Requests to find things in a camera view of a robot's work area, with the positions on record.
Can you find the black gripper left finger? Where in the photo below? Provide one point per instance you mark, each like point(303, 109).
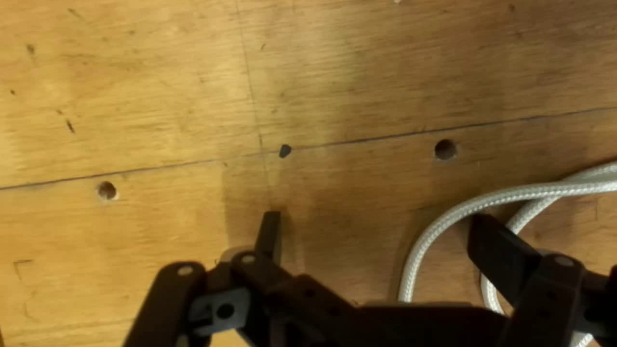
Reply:
point(284, 309)

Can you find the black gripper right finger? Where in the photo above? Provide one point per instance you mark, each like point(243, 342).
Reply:
point(542, 290)

